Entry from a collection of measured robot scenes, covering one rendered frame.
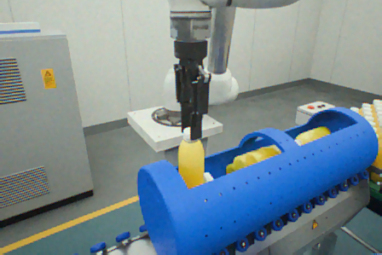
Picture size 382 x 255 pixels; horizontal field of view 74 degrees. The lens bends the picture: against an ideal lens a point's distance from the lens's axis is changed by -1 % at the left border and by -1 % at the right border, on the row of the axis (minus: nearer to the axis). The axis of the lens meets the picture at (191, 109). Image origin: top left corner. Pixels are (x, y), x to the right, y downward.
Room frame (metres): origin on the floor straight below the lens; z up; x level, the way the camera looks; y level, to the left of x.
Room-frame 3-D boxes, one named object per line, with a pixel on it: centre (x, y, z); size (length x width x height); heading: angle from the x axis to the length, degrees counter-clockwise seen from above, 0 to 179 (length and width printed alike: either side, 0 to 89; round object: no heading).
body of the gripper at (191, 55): (0.58, 0.00, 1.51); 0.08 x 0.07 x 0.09; 31
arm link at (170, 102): (1.32, 0.06, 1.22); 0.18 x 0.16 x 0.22; 91
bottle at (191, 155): (0.58, 0.00, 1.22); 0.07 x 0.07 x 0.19
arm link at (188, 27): (0.58, 0.00, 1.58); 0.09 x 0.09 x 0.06
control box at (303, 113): (1.33, -0.71, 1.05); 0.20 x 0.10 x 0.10; 120
